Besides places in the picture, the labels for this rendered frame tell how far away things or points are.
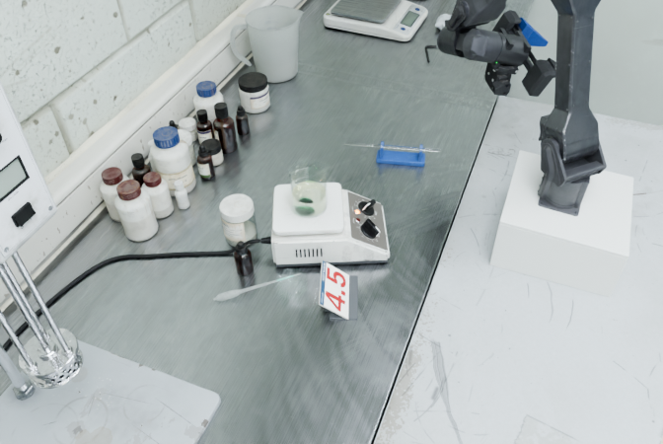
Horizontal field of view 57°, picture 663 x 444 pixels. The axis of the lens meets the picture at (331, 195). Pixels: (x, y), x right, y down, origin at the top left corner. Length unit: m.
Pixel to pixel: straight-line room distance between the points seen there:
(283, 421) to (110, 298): 0.37
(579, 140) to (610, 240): 0.17
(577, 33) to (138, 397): 0.82
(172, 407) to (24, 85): 0.56
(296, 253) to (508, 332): 0.36
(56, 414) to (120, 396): 0.09
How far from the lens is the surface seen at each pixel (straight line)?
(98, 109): 1.26
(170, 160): 1.18
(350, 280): 1.04
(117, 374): 0.99
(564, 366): 1.00
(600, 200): 1.11
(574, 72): 0.98
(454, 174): 1.26
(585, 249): 1.04
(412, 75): 1.56
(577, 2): 0.95
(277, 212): 1.04
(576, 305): 1.08
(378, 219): 1.10
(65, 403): 0.99
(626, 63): 2.37
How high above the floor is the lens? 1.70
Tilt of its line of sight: 42 degrees down
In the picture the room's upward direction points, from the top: 1 degrees counter-clockwise
